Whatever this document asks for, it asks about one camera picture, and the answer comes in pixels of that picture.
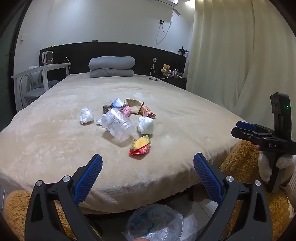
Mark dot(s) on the white desk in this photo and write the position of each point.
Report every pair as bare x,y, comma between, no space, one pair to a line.
46,67

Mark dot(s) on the clear plastic cup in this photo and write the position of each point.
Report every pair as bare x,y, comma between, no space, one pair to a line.
118,127

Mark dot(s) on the clear plastic film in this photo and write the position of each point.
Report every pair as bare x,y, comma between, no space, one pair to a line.
101,120

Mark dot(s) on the black bedside table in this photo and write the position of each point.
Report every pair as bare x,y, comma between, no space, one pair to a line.
178,83

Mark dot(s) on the person's right leg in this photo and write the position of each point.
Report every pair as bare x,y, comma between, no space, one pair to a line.
240,157

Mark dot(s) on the white tissue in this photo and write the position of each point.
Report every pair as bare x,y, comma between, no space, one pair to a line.
145,125
86,115

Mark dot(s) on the grey pillow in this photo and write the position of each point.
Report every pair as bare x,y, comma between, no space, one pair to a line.
111,73

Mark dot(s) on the beige plush blanket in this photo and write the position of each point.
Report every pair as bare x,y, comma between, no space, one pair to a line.
57,143

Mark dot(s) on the dark potted plant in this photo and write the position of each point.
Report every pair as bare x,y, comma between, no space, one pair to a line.
183,51

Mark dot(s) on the cream curtain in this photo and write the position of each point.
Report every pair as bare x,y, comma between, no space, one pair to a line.
231,58

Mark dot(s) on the pink snack packet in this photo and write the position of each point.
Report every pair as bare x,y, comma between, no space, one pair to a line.
148,112

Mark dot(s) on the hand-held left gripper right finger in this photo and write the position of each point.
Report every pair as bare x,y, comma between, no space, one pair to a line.
208,178

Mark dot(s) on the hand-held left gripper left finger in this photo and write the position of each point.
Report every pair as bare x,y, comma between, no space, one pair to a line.
89,178

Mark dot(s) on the person's right hand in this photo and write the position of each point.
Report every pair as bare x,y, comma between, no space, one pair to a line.
264,166

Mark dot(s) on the group of small bottles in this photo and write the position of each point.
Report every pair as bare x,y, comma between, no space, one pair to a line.
177,73

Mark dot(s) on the blue white wrapper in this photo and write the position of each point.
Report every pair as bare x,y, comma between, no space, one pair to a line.
118,102

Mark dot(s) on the person's left leg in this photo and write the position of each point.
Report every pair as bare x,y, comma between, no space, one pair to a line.
16,208

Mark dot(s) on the white air conditioner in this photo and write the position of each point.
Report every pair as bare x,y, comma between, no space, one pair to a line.
168,1

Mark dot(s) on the brown paper bag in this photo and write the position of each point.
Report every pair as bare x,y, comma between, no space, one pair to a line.
134,104

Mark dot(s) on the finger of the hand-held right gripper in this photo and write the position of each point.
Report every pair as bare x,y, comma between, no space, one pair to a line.
245,125
242,134

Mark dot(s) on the small dark metallic wrapper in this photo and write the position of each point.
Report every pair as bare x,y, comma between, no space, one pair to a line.
106,109

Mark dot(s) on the person's leg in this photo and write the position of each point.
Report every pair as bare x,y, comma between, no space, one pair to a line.
240,157
16,208

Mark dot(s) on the yellow red snack packet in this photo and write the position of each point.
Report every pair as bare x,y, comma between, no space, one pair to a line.
141,143

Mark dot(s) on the black headboard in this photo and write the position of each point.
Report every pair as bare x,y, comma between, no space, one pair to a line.
111,49

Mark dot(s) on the brown teddy bear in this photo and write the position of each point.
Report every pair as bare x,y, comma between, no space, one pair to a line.
166,69

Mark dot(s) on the white chair with grey cushion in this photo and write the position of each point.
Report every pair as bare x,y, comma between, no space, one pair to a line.
34,92

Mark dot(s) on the eyeglasses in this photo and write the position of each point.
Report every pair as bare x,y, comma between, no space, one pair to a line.
153,79

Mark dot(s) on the grey folded pillows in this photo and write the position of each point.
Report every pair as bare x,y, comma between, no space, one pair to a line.
111,62

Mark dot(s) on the black framed glass door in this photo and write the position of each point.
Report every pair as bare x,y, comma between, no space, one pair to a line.
9,81

